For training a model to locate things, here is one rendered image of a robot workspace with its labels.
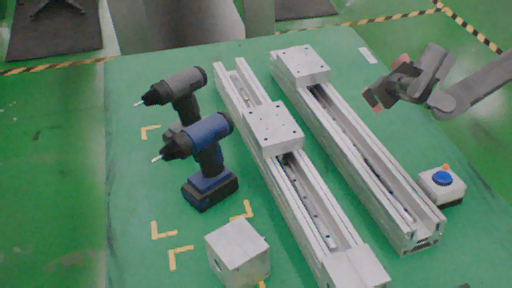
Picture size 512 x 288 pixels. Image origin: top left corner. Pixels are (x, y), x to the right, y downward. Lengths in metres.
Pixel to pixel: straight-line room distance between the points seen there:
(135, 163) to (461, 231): 0.83
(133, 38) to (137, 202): 1.46
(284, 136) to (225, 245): 0.32
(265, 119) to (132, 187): 0.37
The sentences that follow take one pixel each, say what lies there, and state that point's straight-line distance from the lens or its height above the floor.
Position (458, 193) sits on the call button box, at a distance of 1.19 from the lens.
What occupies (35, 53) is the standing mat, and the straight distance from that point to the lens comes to 3.69.
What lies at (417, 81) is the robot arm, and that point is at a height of 1.09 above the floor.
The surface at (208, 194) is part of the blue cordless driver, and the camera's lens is 1.13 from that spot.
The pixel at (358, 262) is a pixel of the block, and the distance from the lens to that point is 0.94.
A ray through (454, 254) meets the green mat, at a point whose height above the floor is 0.78.
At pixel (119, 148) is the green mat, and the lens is 1.39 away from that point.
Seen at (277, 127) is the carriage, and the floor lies 0.90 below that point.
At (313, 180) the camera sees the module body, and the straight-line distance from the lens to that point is 1.09.
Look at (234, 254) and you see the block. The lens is 0.95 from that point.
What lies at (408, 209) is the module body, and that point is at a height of 0.84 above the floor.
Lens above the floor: 1.63
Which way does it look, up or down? 41 degrees down
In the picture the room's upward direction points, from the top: straight up
